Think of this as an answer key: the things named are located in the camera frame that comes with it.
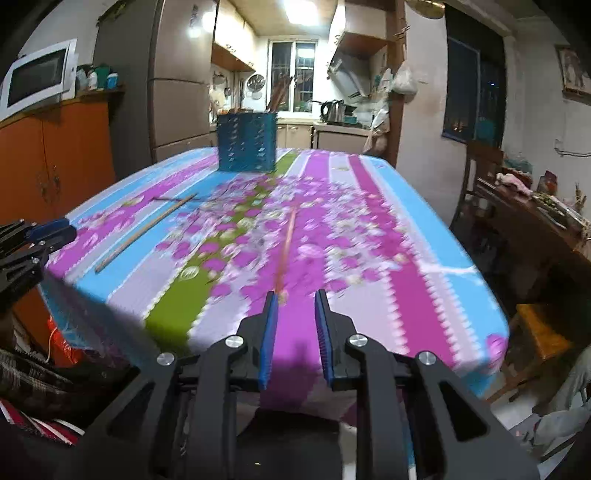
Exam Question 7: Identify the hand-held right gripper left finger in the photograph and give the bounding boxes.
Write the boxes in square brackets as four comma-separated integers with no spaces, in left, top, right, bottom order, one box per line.
[60,291,280,480]

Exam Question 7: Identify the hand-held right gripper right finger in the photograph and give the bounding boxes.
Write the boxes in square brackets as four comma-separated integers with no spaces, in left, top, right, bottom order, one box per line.
[314,289,541,480]

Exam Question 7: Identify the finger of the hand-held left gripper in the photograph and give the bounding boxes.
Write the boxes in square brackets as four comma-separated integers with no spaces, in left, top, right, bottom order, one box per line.
[34,227,78,261]
[23,219,71,241]

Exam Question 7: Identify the long brown chopstick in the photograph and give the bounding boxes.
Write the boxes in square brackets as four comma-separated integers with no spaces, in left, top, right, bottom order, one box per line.
[276,205,297,294]
[95,194,198,273]

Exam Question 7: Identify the blue plastic utensil holder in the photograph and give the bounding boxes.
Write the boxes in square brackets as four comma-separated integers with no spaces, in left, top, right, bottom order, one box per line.
[216,112,278,174]

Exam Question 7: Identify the set of wooden chopsticks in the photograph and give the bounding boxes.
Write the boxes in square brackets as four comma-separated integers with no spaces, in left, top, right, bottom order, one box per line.
[265,76,294,114]

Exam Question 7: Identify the orange wooden cabinet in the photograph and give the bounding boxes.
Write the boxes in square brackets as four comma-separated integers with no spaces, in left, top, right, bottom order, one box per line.
[0,90,125,356]

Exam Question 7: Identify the red plastic bag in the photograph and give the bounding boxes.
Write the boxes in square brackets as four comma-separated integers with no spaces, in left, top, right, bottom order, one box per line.
[46,318,93,365]

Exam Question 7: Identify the floral striped tablecloth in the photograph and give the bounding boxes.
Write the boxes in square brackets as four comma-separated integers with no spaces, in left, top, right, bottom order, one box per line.
[39,147,511,425]

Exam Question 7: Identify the plaid cloth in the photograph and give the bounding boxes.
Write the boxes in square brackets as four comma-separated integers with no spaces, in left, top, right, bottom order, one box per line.
[0,346,134,444]

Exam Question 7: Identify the white microwave oven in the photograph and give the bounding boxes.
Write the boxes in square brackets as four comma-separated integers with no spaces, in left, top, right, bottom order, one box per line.
[0,39,78,121]

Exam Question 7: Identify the grey refrigerator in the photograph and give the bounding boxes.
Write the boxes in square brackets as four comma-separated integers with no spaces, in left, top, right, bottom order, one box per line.
[92,0,220,164]

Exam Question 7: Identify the kitchen base cabinets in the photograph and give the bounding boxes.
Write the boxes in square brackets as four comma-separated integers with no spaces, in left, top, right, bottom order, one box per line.
[277,122,370,151]

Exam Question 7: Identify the orange stool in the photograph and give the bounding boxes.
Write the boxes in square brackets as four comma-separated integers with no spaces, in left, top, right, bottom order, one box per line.
[512,304,573,384]

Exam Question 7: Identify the electric kettle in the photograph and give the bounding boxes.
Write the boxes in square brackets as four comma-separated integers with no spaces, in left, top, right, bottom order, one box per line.
[320,99,345,123]

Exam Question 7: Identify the dark wooden side table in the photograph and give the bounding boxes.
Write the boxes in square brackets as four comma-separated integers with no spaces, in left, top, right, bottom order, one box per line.
[475,178,591,305]

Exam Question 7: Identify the wooden chair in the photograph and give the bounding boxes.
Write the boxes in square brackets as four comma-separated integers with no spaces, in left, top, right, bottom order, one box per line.
[455,141,506,232]

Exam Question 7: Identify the pink cloth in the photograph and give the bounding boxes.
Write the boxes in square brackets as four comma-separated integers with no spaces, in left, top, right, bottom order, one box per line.
[496,173,532,192]

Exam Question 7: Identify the grey cloth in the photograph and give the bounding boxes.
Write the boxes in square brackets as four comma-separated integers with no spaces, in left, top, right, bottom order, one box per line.
[531,346,591,457]

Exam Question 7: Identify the kitchen window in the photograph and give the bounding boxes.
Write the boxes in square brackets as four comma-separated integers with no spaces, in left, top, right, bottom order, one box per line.
[268,41,319,114]

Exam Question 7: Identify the range hood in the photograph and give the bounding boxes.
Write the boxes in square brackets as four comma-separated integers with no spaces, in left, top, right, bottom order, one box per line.
[327,48,372,97]

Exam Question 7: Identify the hanging white plastic bag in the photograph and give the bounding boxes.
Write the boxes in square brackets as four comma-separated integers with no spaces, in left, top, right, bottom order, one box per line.
[392,62,419,95]

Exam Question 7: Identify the dark blue-framed window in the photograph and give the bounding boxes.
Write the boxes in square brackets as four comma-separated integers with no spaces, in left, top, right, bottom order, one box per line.
[442,9,509,144]

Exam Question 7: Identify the ceiling light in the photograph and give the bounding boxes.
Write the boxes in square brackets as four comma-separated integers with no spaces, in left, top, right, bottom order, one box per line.
[284,0,333,24]

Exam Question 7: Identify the kitchen wall cabinet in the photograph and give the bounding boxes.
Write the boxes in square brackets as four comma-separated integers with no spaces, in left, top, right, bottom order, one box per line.
[212,0,257,72]
[329,4,402,58]

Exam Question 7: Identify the framed wall picture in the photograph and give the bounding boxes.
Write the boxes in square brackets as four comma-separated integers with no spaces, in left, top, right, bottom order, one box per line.
[556,46,591,95]

